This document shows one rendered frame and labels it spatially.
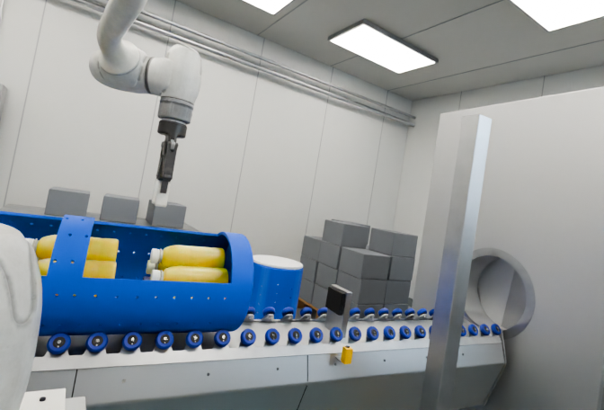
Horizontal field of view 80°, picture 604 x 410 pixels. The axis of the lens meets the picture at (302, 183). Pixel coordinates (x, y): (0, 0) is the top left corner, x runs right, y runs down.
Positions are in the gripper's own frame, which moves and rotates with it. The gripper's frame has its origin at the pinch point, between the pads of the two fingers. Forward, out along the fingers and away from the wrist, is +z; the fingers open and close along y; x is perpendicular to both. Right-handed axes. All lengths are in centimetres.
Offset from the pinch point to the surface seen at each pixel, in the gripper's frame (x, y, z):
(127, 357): 2.4, -11.9, 39.0
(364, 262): -233, 192, 49
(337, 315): -64, -3, 33
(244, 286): -23.1, -14.8, 20.4
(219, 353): -20.3, -12.2, 39.3
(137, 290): 3.2, -14.9, 22.2
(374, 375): -73, -15, 48
